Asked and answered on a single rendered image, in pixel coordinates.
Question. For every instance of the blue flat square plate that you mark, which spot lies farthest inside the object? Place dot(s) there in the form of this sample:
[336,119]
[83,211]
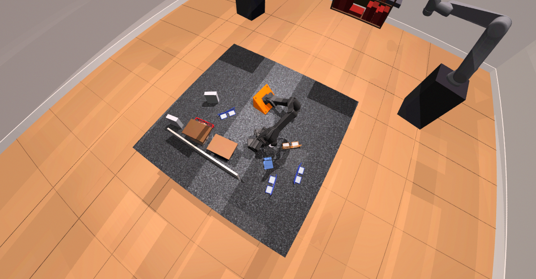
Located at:
[268,164]

